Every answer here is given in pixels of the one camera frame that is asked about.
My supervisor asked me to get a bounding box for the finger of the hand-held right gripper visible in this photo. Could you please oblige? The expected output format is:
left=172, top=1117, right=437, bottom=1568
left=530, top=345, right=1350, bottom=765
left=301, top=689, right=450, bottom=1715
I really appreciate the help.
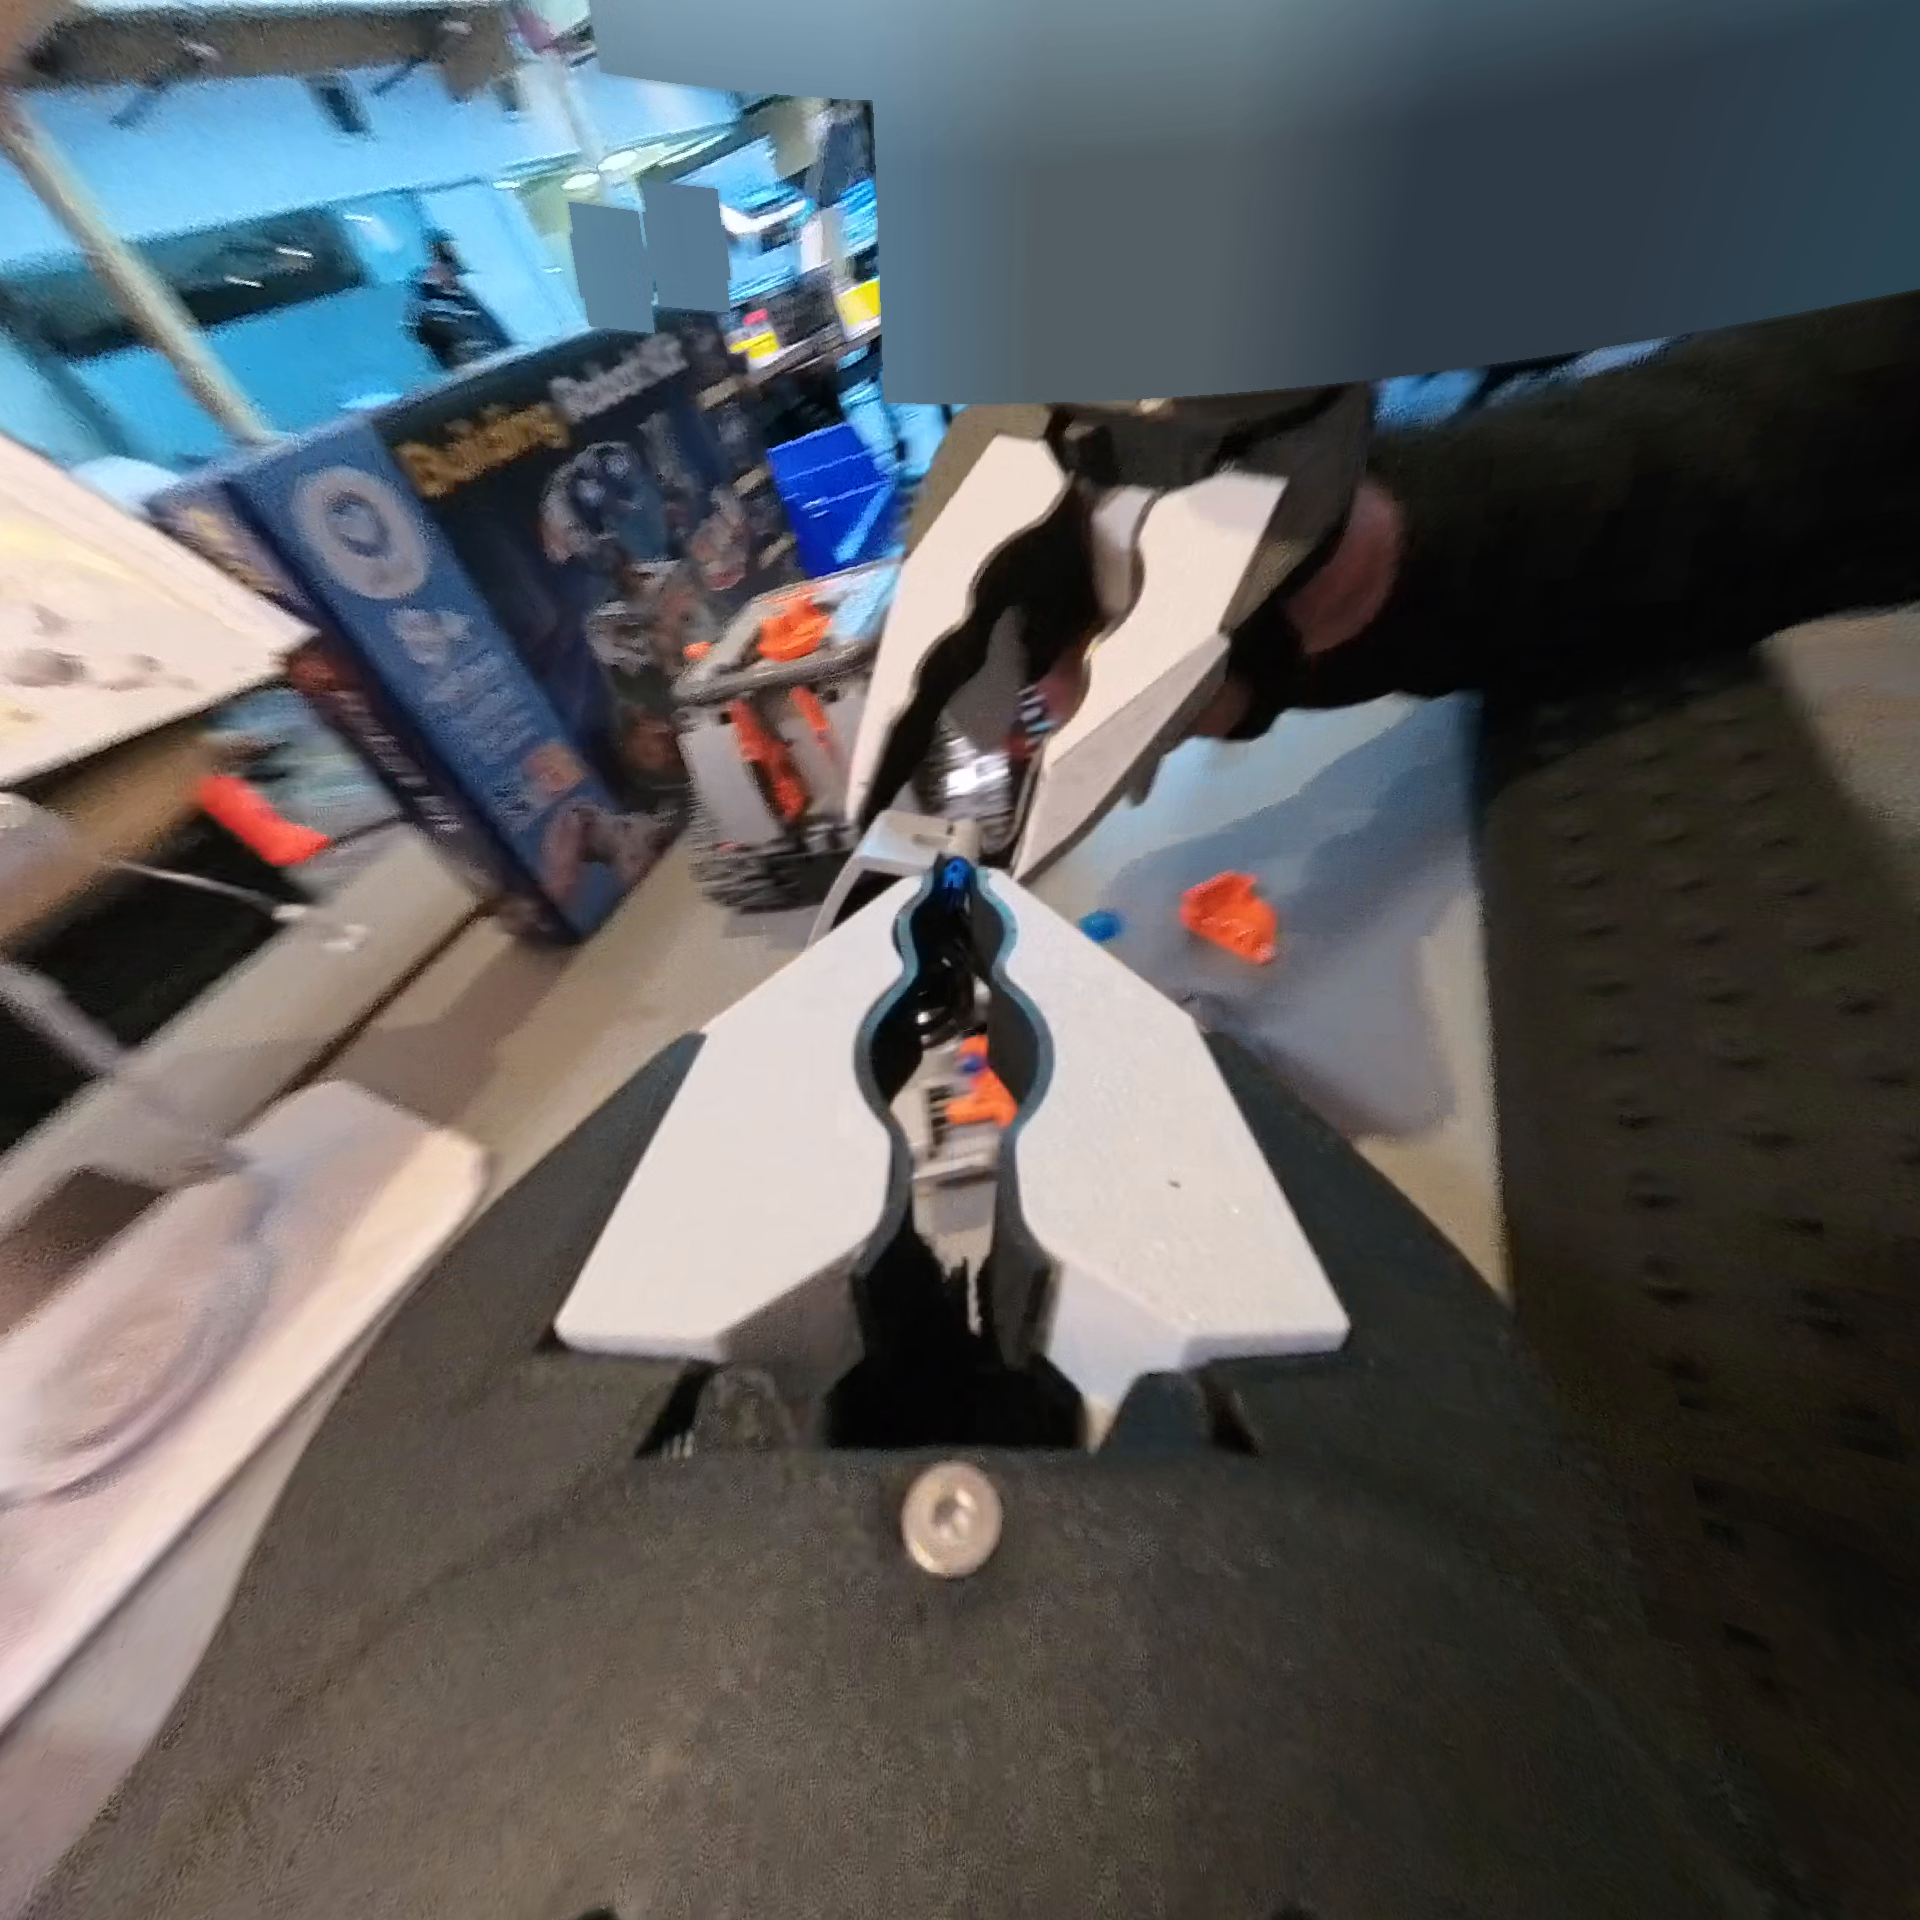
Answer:
left=848, top=433, right=1074, bottom=831
left=1007, top=468, right=1291, bottom=885

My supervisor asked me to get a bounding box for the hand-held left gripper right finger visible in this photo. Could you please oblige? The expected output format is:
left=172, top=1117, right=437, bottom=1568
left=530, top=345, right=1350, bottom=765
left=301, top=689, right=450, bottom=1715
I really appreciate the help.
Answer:
left=966, top=867, right=1352, bottom=1377

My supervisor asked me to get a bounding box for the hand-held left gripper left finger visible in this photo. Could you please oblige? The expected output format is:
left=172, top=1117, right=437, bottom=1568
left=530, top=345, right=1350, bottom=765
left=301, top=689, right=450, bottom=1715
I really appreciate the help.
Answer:
left=555, top=878, right=925, bottom=1360

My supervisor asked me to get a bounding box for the black toy wheel hub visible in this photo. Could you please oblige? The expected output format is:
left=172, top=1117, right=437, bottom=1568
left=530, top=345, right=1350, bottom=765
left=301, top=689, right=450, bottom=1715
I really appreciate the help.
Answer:
left=896, top=901, right=1002, bottom=1055

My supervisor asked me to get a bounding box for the person's right forearm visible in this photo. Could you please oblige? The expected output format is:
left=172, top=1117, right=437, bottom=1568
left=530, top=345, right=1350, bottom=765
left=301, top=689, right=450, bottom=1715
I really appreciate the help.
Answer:
left=1350, top=292, right=1920, bottom=711

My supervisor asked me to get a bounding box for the person's right hand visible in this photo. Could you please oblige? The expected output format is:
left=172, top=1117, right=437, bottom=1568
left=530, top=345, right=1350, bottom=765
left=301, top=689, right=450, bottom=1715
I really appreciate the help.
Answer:
left=1290, top=484, right=1407, bottom=664

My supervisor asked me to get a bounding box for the blue plastic bin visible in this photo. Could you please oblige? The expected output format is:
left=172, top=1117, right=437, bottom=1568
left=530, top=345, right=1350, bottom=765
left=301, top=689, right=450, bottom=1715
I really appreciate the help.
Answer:
left=768, top=427, right=904, bottom=580

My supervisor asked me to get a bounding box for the grey orange axle assembly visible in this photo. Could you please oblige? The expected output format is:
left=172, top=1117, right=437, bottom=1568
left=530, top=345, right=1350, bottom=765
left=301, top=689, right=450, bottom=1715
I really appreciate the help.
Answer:
left=911, top=1031, right=1023, bottom=1190

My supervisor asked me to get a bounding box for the tracked toy brick robot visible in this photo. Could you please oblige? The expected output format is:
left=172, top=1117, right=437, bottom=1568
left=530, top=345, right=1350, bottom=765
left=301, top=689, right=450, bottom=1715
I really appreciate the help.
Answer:
left=667, top=563, right=963, bottom=913

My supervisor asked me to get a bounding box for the orange brick piece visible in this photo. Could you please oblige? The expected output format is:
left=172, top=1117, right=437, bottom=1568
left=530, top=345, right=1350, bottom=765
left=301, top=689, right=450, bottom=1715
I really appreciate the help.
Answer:
left=1180, top=870, right=1280, bottom=964

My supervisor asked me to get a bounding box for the grey dome brick assembly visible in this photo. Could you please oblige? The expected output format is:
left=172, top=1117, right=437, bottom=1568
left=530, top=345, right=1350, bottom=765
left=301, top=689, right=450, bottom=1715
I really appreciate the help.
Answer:
left=813, top=806, right=994, bottom=939

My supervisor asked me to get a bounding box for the blue toy kit box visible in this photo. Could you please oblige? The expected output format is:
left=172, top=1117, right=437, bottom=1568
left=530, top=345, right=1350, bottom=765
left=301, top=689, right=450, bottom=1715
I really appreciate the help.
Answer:
left=150, top=321, right=798, bottom=945

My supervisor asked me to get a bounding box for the black dimpled mat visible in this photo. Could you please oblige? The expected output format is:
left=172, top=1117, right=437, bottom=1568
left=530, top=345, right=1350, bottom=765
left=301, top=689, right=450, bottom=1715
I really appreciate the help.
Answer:
left=1477, top=644, right=1920, bottom=1920

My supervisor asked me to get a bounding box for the open instruction booklet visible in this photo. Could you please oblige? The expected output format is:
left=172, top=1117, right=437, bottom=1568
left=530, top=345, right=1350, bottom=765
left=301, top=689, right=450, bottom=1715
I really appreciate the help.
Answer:
left=0, top=433, right=309, bottom=788

